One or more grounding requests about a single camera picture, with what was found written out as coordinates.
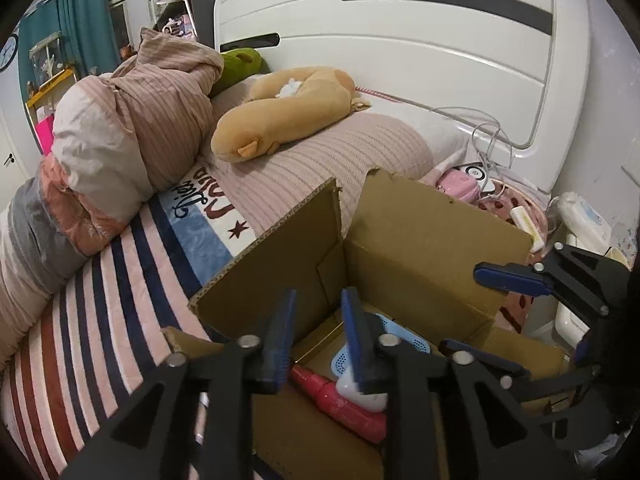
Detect yellow shelf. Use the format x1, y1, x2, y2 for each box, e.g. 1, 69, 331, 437
25, 67, 77, 108

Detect white charging cable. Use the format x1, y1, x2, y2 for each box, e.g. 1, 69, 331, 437
399, 104, 516, 196

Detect brown cardboard box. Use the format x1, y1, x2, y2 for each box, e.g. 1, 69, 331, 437
189, 169, 572, 479

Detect white wipes pack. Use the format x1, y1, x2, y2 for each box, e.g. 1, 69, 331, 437
556, 192, 612, 254

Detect round wall clock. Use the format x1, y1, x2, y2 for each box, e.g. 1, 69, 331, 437
0, 34, 18, 72

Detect striped pink fleece blanket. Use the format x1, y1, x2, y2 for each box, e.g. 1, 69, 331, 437
1, 164, 256, 479

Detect light blue perforated device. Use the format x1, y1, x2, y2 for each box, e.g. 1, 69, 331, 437
328, 311, 433, 378

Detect tan plush toy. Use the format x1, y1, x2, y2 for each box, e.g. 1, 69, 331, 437
210, 66, 370, 164

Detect rolled beige pink duvet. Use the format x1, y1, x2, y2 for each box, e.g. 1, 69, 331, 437
1, 28, 224, 362

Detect pink white small gadget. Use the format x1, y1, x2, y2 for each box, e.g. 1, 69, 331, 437
436, 162, 497, 204

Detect teal curtain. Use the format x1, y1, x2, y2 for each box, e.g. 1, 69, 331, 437
18, 0, 122, 97

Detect white earbuds case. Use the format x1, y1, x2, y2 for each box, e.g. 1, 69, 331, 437
335, 366, 387, 413

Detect green plush toy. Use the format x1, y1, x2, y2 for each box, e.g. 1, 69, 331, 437
209, 48, 269, 98

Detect pink spray bottle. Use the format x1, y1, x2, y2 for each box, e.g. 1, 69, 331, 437
290, 365, 386, 444

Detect pink knitted pillow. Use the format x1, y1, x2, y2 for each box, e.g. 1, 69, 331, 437
201, 96, 469, 235

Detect white bed headboard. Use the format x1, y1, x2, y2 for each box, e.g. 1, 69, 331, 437
214, 0, 590, 191

